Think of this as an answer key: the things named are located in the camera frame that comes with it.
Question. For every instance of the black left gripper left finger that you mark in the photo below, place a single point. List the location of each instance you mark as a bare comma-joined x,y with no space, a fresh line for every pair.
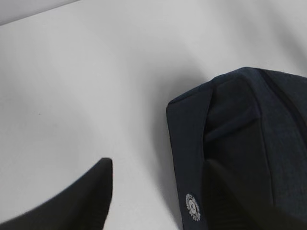
84,205

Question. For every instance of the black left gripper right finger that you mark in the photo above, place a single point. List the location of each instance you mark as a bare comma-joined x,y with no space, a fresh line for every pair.
229,205

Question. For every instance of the dark blue lunch bag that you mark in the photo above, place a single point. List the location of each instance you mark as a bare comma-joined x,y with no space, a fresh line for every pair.
254,123

